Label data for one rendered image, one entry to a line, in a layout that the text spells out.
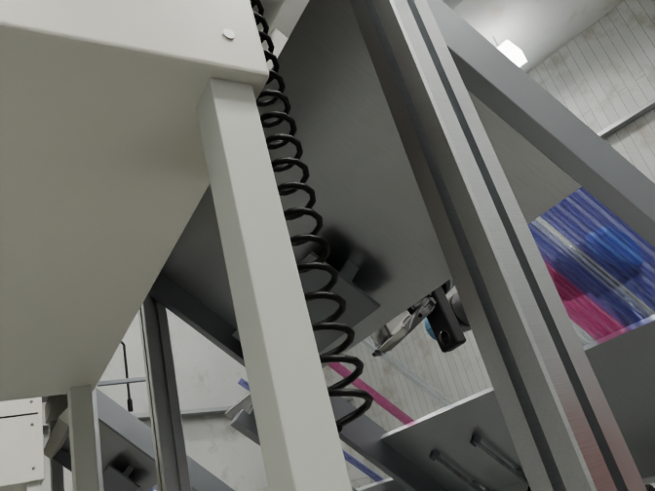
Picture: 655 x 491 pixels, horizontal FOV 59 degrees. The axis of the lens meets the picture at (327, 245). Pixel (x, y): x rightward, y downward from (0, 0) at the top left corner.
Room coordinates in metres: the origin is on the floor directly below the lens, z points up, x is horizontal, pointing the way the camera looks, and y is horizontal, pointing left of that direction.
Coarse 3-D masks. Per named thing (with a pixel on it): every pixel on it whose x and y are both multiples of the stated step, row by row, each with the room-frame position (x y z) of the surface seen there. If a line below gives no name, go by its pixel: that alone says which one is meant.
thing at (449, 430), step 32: (608, 352) 0.73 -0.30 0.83; (640, 352) 0.71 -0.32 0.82; (608, 384) 0.78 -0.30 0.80; (640, 384) 0.76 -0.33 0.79; (448, 416) 0.98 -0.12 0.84; (480, 416) 0.95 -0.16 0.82; (640, 416) 0.81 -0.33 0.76; (416, 448) 1.11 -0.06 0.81; (448, 448) 1.07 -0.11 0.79; (480, 448) 1.03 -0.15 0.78; (512, 448) 0.99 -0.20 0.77; (640, 448) 0.87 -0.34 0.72; (448, 480) 1.16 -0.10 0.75; (480, 480) 1.12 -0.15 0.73; (512, 480) 1.08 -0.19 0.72
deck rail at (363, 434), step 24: (168, 288) 0.92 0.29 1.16; (192, 312) 0.94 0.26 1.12; (216, 336) 0.97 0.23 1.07; (240, 360) 1.00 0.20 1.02; (336, 408) 1.08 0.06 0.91; (360, 432) 1.10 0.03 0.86; (384, 432) 1.14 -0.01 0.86; (384, 456) 1.13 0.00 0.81; (408, 480) 1.15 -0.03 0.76; (432, 480) 1.18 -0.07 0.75
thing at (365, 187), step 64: (320, 0) 0.42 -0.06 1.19; (320, 64) 0.48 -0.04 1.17; (320, 128) 0.56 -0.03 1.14; (384, 128) 0.53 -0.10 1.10; (512, 128) 0.49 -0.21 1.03; (320, 192) 0.64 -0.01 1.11; (384, 192) 0.61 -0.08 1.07; (192, 256) 0.85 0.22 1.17; (384, 256) 0.71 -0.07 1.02; (320, 320) 0.81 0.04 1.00; (384, 320) 0.82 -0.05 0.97
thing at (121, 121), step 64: (0, 0) 0.20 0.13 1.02; (64, 0) 0.22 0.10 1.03; (128, 0) 0.24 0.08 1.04; (192, 0) 0.27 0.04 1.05; (0, 64) 0.23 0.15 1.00; (64, 64) 0.24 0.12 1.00; (128, 64) 0.25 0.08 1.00; (192, 64) 0.26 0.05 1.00; (256, 64) 0.29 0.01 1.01; (0, 128) 0.27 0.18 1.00; (64, 128) 0.29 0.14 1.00; (128, 128) 0.30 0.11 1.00; (192, 128) 0.32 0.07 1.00; (256, 128) 0.29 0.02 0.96; (0, 192) 0.33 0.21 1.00; (64, 192) 0.35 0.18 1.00; (128, 192) 0.37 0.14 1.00; (192, 192) 0.40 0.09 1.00; (256, 192) 0.29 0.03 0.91; (0, 256) 0.41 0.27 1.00; (64, 256) 0.44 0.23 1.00; (128, 256) 0.47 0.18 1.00; (256, 256) 0.28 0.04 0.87; (0, 320) 0.53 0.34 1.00; (64, 320) 0.57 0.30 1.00; (128, 320) 0.62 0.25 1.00; (256, 320) 0.28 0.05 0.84; (0, 384) 0.72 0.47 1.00; (64, 384) 0.79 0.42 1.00; (256, 384) 0.29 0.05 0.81; (320, 384) 0.29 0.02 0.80; (320, 448) 0.29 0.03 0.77
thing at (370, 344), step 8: (368, 336) 0.91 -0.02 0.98; (368, 344) 0.91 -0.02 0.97; (376, 344) 0.91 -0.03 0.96; (376, 352) 0.92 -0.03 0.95; (384, 352) 0.92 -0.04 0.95; (384, 360) 0.93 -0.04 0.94; (392, 360) 0.92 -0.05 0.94; (400, 360) 0.93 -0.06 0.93; (400, 368) 0.93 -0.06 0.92; (408, 368) 0.94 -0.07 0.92; (408, 376) 0.94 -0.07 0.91; (416, 376) 0.95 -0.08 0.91; (416, 384) 0.95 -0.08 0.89; (424, 384) 0.95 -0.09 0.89; (424, 392) 0.97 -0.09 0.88; (432, 392) 0.96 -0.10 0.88; (440, 392) 0.97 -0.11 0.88; (440, 400) 0.97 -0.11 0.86; (448, 400) 0.97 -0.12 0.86
